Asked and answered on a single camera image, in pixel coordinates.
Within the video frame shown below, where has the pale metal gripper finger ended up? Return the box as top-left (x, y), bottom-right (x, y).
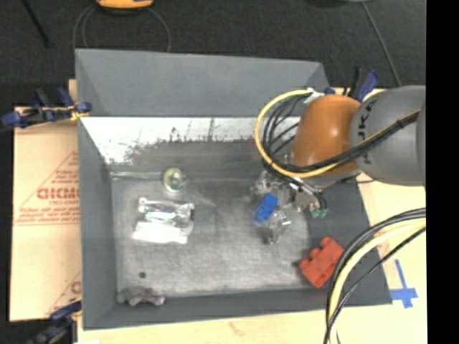
top-left (250, 170), bottom-right (288, 203)
top-left (260, 209), bottom-right (293, 245)

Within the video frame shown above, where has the blue toy block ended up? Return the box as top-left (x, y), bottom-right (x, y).
top-left (253, 193), bottom-right (279, 226)

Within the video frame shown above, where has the grey metal bin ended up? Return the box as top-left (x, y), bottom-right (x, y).
top-left (74, 48), bottom-right (392, 329)

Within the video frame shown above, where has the red-orange toy brick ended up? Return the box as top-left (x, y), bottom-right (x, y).
top-left (299, 236), bottom-right (346, 289)

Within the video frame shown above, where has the clear round glass thing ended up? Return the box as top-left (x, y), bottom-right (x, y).
top-left (163, 167), bottom-right (190, 194)

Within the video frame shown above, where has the grey crumpled cloth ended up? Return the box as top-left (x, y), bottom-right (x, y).
top-left (115, 287), bottom-right (166, 307)

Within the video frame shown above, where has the brown cardboard board, red print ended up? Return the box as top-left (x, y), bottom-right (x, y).
top-left (9, 79), bottom-right (83, 323)

